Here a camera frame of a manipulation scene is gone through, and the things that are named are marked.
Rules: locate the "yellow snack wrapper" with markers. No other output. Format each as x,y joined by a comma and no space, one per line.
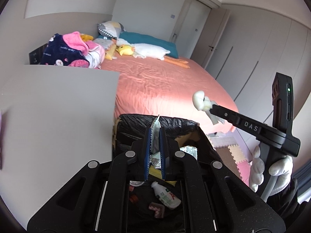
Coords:
157,173

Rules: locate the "purple plastic bag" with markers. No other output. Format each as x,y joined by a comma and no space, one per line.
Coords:
1,141

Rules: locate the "pink cardboard box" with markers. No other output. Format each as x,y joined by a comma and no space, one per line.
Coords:
132,196

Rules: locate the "black wall socket panel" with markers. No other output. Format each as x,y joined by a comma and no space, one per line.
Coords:
36,55

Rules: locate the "yellow duck plush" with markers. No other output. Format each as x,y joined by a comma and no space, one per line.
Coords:
125,50

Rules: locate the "foam floor mat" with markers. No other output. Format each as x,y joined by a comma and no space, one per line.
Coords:
232,156

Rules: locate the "patterned pillow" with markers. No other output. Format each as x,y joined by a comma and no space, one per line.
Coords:
110,29

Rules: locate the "navy pink clothes pile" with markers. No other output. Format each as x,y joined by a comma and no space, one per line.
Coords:
74,50

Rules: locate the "white cotton knot toy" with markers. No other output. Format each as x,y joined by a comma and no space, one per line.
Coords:
203,103

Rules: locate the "foil cup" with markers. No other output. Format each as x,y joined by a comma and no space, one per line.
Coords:
136,183

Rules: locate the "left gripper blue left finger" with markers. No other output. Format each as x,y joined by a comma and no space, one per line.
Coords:
146,153

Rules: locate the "white AD milk bottle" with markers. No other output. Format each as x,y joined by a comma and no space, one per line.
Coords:
165,196

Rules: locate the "white goose plush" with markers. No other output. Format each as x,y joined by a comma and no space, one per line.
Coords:
151,51

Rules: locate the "pink bed sheet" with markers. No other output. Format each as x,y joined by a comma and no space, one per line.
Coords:
154,87

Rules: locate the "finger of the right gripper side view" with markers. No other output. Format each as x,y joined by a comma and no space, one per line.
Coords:
221,114

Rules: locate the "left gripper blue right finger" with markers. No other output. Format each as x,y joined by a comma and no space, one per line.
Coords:
164,153

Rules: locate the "yellow long plush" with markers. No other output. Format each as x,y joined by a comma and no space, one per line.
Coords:
109,53

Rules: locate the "silver snack wrapper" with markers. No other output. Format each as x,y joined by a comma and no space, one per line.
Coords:
155,157

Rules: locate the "black lined trash box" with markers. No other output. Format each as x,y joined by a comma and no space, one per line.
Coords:
212,200

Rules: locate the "white door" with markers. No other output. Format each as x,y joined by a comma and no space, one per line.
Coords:
189,26

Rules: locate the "white gloved right hand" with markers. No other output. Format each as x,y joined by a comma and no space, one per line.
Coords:
282,169

